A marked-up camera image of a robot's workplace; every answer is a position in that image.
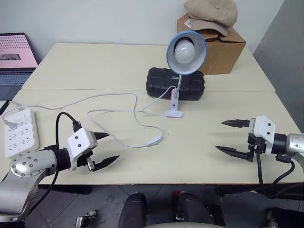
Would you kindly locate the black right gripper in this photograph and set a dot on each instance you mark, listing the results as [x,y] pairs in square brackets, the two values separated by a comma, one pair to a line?
[257,145]

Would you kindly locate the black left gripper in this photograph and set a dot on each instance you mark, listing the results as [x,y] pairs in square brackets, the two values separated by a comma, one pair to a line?
[89,164]

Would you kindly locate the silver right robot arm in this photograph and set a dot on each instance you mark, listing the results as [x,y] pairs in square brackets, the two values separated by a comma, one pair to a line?
[293,142]

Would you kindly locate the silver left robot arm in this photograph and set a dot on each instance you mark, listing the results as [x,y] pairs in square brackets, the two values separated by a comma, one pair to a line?
[26,164]

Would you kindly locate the blue shade clip desk lamp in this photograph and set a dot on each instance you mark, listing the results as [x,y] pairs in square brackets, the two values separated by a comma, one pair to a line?
[177,65]

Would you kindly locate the dark rounded shape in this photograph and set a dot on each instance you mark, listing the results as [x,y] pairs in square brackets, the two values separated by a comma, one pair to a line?
[133,211]
[193,209]

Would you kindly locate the brown cardboard box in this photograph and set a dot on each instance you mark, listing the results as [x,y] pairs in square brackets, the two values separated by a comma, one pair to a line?
[225,57]

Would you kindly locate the white power strip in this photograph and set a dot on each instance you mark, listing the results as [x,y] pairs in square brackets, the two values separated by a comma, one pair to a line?
[22,135]

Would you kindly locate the black ribbed hard case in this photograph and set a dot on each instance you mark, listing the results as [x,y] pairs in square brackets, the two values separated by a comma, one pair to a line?
[161,83]

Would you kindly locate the dark bundle with pale patch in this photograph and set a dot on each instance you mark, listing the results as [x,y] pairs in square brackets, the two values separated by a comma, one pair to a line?
[287,218]

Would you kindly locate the white power plug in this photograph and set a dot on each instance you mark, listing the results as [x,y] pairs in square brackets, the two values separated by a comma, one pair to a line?
[10,124]

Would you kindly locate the white round light bulb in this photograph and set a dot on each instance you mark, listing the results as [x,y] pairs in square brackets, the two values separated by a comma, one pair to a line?
[184,51]

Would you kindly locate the tan brimmed cap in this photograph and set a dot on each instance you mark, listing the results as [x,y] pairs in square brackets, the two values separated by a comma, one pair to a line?
[209,25]

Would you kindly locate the laptop with pink screen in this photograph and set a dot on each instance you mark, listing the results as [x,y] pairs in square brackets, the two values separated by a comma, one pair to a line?
[14,59]

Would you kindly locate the beige newsboy cap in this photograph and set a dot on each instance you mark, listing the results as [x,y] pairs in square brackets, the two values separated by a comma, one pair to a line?
[211,10]

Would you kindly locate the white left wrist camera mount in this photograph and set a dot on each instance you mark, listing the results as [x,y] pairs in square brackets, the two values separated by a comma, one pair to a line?
[79,140]

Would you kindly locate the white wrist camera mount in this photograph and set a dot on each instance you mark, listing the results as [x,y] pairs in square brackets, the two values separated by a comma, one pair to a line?
[262,129]
[79,140]

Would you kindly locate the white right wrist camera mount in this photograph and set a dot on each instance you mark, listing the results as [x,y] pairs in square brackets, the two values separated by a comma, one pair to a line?
[262,129]

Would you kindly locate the black table frame bar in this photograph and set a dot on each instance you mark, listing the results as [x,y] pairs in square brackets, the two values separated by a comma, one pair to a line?
[235,190]

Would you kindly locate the small metal bracket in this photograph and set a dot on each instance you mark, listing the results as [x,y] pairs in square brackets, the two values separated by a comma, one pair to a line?
[86,218]

